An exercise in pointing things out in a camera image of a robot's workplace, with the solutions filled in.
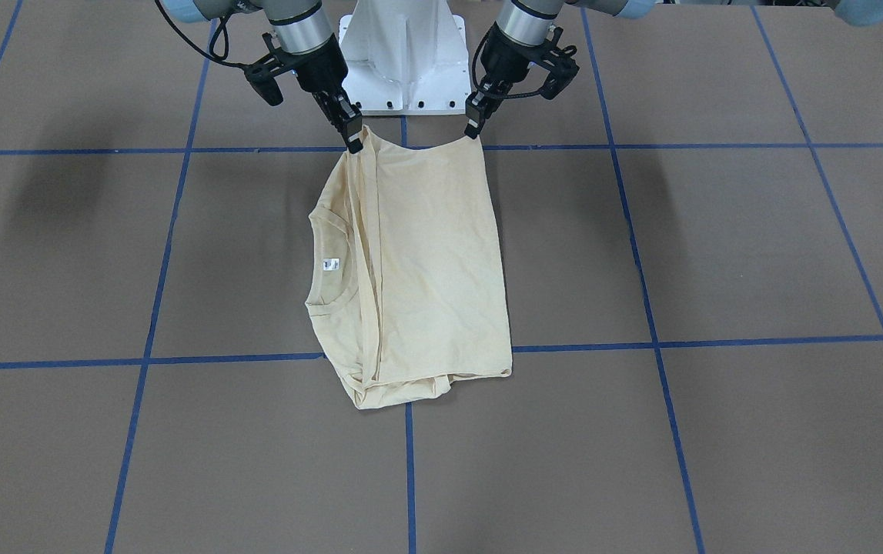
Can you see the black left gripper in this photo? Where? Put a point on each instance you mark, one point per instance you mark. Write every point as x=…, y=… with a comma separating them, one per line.
x=500, y=65

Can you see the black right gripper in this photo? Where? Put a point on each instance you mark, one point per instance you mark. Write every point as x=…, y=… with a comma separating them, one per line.
x=324, y=73

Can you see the beige long sleeve shirt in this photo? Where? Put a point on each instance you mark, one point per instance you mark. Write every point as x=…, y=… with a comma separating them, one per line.
x=408, y=293

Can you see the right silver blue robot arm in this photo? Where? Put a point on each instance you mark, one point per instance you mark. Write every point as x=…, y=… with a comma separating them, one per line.
x=301, y=42

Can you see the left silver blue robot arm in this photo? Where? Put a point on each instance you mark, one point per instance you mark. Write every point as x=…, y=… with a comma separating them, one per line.
x=856, y=13

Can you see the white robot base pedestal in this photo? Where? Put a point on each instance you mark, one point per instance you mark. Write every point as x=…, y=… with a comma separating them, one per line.
x=405, y=58

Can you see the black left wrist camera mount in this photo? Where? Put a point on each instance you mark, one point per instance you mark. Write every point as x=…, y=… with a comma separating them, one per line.
x=559, y=63

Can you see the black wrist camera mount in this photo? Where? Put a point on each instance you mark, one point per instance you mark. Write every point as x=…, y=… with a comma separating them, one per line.
x=559, y=63
x=263, y=74

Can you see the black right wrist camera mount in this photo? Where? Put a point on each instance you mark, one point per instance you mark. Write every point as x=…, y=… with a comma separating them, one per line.
x=263, y=74

